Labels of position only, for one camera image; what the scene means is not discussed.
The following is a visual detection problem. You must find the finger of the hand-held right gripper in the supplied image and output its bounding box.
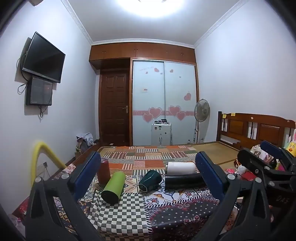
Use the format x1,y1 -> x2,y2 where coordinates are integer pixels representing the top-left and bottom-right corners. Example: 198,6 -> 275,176
260,140 -> 296,174
237,149 -> 278,181

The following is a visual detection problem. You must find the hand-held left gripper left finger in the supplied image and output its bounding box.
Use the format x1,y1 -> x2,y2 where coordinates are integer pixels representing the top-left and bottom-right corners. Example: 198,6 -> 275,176
23,151 -> 109,241

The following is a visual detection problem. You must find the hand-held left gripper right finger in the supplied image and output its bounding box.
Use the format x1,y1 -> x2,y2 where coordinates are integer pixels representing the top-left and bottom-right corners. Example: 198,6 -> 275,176
190,151 -> 274,241

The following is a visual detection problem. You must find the red cup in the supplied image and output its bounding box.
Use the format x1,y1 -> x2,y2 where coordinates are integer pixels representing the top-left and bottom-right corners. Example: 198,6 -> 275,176
97,159 -> 110,186

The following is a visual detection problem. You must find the black cup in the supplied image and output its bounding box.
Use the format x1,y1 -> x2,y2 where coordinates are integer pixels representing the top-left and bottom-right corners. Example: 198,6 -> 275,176
165,173 -> 206,189

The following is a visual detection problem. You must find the white cup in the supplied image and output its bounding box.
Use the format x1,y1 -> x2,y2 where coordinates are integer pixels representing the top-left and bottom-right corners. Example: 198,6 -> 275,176
166,162 -> 197,175

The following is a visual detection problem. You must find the light green cup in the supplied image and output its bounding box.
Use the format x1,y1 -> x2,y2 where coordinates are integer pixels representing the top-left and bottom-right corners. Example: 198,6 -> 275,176
101,171 -> 127,205

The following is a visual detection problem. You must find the dark green cup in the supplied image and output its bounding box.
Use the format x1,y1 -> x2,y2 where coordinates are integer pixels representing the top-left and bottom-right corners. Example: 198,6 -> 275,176
138,170 -> 162,192

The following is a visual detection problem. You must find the yellow plush toy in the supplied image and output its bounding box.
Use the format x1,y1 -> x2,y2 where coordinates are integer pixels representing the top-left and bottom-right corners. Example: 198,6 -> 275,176
284,128 -> 296,160

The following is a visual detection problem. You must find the woven straw bed mat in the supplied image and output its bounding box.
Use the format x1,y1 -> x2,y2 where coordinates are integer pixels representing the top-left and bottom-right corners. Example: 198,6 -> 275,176
188,142 -> 241,172

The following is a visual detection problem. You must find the wooden bed headboard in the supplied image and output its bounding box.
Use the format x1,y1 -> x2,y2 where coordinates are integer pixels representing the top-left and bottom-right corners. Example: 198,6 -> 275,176
217,111 -> 296,151

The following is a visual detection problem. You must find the pile of clothes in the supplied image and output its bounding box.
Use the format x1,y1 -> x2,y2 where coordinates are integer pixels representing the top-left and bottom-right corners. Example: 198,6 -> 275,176
74,133 -> 95,153

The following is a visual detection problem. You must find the yellow foam tube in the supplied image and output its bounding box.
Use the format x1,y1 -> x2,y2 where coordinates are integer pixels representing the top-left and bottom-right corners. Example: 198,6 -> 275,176
31,141 -> 66,186

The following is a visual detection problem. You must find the checkered cloth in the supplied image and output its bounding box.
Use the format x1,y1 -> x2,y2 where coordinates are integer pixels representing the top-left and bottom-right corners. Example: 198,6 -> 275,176
87,192 -> 153,235

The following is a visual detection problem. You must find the standing fan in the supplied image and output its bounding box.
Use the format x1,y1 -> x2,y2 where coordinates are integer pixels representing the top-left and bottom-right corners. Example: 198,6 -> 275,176
193,99 -> 211,144

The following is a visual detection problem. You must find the patchwork blanket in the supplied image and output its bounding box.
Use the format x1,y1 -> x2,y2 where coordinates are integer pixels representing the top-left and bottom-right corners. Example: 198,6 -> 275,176
52,145 -> 243,241

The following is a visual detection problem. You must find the small white cabinet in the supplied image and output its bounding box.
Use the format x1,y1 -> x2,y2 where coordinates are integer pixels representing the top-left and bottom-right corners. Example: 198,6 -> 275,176
151,123 -> 172,147

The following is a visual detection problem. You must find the brown wooden door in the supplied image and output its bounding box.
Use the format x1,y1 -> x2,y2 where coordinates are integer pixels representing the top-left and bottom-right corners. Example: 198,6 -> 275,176
99,69 -> 130,146

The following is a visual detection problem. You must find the wardrobe with heart stickers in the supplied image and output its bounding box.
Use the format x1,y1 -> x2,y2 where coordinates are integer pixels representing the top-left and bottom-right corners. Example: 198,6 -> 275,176
89,42 -> 200,147

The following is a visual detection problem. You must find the ceiling light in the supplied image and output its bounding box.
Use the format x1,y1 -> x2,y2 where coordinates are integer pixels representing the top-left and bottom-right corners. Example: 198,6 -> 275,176
115,0 -> 186,18

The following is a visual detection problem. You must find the small wall-mounted monitor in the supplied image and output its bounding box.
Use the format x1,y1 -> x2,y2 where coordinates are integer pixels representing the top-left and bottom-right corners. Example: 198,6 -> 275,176
25,75 -> 53,106

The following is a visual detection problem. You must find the black television cable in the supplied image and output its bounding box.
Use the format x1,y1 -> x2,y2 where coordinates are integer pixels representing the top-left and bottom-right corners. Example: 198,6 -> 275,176
16,52 -> 29,95

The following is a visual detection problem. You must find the wall-mounted television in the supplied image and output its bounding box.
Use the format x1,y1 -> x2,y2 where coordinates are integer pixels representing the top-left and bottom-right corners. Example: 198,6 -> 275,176
22,32 -> 66,84

